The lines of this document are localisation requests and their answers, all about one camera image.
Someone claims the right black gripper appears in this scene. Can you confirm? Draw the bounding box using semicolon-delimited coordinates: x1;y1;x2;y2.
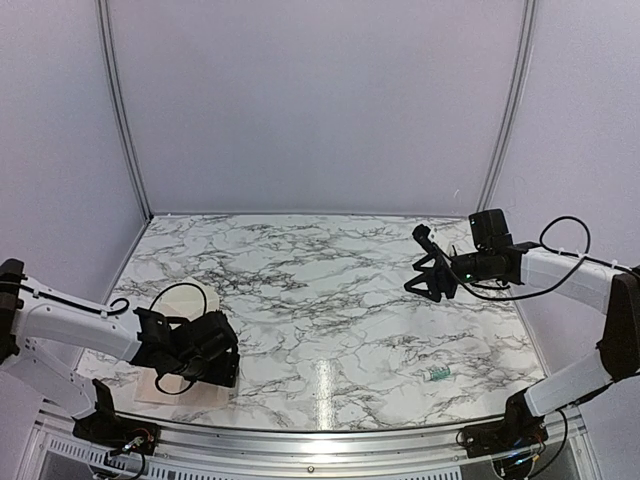
404;249;491;303

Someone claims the cream paper letter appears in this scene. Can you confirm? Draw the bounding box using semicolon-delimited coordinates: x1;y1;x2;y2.
133;369;232;408

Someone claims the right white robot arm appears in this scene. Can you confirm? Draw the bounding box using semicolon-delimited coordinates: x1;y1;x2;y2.
404;209;639;448

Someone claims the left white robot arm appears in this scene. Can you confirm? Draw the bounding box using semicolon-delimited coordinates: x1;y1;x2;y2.
1;258;240;445

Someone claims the small green white sticker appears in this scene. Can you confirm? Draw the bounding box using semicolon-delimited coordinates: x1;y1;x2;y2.
421;366;451;382

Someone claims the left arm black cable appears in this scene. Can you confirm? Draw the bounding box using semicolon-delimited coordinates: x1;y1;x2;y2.
99;284;209;396

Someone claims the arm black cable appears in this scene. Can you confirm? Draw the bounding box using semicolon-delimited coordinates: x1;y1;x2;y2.
469;215;621;301
99;284;209;396

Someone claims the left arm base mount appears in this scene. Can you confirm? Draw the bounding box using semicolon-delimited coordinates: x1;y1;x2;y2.
73;379;160;455

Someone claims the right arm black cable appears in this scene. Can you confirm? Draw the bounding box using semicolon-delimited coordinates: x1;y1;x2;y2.
469;215;621;301

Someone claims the aluminium front rail frame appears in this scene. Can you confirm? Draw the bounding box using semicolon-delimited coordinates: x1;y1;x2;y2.
19;394;601;480

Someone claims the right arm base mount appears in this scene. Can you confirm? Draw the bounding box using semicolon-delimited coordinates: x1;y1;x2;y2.
456;391;549;458

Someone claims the right aluminium corner post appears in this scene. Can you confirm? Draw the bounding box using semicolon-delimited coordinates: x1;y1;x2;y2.
476;0;539;211

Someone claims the aluminium corner post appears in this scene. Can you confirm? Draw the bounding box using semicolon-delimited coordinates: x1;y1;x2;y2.
95;0;153;223
476;0;539;211

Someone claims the left aluminium corner post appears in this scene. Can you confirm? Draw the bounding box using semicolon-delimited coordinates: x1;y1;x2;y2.
95;0;153;223

